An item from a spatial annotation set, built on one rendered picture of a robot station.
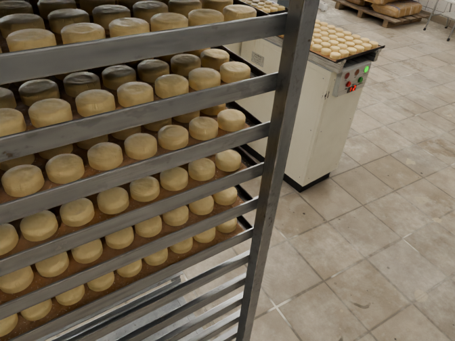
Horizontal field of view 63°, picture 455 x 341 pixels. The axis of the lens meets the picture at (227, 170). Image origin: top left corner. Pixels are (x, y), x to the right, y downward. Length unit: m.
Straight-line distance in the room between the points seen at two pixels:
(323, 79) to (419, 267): 1.12
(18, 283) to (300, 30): 0.57
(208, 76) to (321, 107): 1.49
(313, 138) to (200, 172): 1.52
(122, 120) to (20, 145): 0.12
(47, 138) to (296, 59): 0.35
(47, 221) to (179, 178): 0.22
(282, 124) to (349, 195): 1.93
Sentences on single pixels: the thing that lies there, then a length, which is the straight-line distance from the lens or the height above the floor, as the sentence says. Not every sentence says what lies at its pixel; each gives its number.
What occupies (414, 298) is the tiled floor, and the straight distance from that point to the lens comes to 2.15.
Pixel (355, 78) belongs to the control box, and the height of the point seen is 0.78.
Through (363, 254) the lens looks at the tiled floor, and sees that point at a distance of 2.21.
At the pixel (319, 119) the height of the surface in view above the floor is 0.57.
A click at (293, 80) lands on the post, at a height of 1.34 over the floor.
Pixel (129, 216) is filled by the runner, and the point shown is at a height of 1.15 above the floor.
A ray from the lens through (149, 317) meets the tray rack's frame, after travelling 1.66.
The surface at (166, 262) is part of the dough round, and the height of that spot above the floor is 0.95.
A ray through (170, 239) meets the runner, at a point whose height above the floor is 1.05.
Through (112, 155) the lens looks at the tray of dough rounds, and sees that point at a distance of 0.58.
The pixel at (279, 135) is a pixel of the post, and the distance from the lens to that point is 0.64.
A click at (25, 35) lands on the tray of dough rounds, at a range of 0.50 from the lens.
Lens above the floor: 1.58
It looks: 39 degrees down
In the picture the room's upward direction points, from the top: 5 degrees clockwise
